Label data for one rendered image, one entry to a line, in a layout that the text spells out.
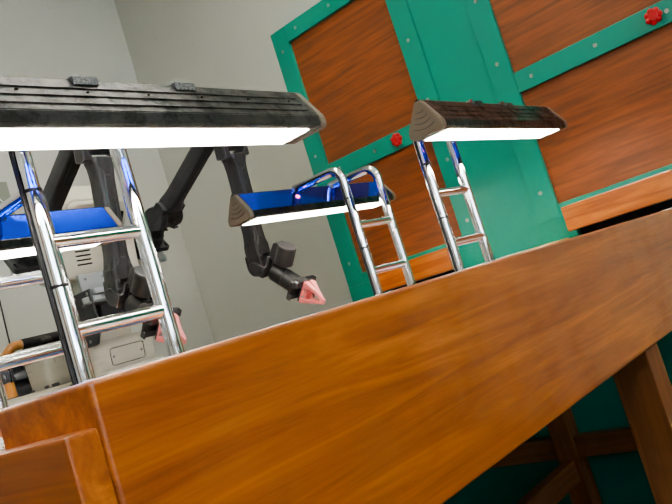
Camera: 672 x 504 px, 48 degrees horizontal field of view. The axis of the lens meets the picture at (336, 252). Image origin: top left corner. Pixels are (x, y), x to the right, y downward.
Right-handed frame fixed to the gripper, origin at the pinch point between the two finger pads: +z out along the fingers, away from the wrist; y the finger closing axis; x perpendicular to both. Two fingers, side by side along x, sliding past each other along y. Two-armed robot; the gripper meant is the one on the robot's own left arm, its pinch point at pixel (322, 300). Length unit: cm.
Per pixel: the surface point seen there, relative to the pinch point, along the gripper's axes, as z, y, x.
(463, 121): 40, -29, -67
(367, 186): -6.3, 15.6, -31.8
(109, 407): 82, -139, -63
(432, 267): 12.4, 35.0, -11.1
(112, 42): -271, 113, -11
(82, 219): -5, -80, -32
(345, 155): -36, 42, -30
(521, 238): 34, 41, -30
